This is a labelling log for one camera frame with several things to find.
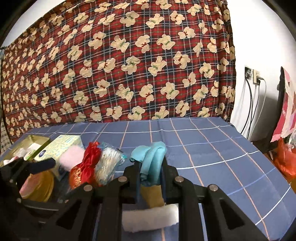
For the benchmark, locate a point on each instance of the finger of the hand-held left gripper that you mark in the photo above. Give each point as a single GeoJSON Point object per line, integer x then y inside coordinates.
{"type": "Point", "coordinates": [41, 205]}
{"type": "Point", "coordinates": [42, 165]}

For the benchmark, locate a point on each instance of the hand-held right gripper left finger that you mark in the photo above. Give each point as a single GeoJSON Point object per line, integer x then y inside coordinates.
{"type": "Point", "coordinates": [138, 185]}

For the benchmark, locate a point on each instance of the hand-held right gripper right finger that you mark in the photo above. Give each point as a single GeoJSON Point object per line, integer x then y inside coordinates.
{"type": "Point", "coordinates": [163, 185]}

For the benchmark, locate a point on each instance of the teal cloth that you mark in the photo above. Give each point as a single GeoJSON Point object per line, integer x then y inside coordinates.
{"type": "Point", "coordinates": [152, 160]}

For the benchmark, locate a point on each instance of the gold rectangular tin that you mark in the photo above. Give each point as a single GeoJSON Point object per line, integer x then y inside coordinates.
{"type": "Point", "coordinates": [34, 139]}

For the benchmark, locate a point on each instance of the pink fluffy puff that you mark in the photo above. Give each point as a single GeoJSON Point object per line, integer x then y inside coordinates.
{"type": "Point", "coordinates": [71, 155]}

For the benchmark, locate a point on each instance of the cotton swab bag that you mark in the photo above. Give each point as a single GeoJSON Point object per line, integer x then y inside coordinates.
{"type": "Point", "coordinates": [108, 162]}

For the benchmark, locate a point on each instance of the yellow sponge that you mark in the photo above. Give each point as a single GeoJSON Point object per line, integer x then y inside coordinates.
{"type": "Point", "coordinates": [152, 194]}

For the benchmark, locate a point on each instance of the round gold tin pink lid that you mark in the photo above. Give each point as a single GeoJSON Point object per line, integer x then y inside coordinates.
{"type": "Point", "coordinates": [41, 187]}

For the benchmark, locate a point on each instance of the dotted tissue box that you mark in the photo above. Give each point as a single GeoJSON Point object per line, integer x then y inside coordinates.
{"type": "Point", "coordinates": [60, 143]}

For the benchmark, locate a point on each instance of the white towel roll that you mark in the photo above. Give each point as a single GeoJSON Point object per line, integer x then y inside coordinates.
{"type": "Point", "coordinates": [150, 217]}

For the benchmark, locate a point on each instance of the green checked cloth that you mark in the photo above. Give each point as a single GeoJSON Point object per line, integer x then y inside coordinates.
{"type": "Point", "coordinates": [4, 139]}

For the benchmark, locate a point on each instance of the blue plaid bed sheet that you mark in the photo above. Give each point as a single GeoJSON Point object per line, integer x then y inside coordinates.
{"type": "Point", "coordinates": [208, 162]}

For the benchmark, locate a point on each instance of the red plaid bear-print blanket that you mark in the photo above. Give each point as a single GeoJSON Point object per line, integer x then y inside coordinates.
{"type": "Point", "coordinates": [138, 69]}

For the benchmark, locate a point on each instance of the orange plastic bag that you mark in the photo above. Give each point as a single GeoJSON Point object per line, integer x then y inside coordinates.
{"type": "Point", "coordinates": [286, 160]}

